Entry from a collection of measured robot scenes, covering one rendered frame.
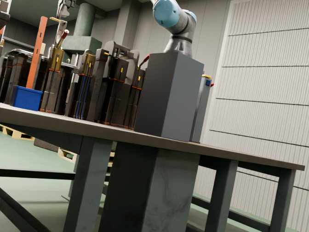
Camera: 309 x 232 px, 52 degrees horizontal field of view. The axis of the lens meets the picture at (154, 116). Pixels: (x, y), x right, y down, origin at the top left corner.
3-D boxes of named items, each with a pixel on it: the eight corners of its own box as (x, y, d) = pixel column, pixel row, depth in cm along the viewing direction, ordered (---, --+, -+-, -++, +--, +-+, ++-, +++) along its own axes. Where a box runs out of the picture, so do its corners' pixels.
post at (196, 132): (192, 142, 217) (205, 80, 219) (200, 143, 211) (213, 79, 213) (184, 140, 213) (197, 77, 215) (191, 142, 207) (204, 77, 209)
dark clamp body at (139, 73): (126, 129, 203) (138, 71, 205) (135, 131, 193) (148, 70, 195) (116, 127, 199) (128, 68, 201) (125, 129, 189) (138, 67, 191)
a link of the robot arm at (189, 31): (196, 44, 161) (201, 18, 161) (185, 34, 150) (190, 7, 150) (176, 43, 167) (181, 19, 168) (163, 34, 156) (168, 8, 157)
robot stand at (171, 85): (189, 142, 156) (204, 64, 158) (161, 136, 143) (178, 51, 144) (161, 136, 171) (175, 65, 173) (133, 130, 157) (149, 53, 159)
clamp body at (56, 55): (47, 113, 177) (61, 52, 178) (52, 114, 168) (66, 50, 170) (35, 111, 173) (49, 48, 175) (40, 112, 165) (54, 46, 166)
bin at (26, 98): (33, 110, 147) (37, 91, 148) (38, 111, 139) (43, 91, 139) (8, 105, 141) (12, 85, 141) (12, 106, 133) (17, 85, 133)
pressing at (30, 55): (182, 104, 263) (182, 102, 263) (200, 105, 245) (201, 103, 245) (6, 54, 185) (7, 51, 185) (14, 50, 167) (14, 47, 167)
